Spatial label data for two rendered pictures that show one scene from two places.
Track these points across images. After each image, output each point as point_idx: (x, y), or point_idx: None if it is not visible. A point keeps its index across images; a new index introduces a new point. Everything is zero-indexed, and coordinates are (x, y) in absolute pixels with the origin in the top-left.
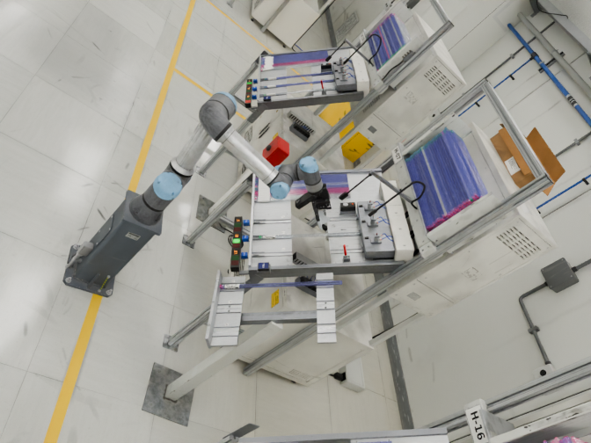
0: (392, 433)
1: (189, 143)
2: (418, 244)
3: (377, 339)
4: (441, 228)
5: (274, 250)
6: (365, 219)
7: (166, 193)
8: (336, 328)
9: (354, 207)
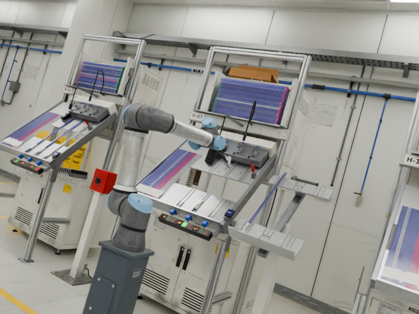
0: (398, 203)
1: (130, 160)
2: (277, 136)
3: None
4: (285, 114)
5: (214, 205)
6: (232, 152)
7: (150, 205)
8: None
9: None
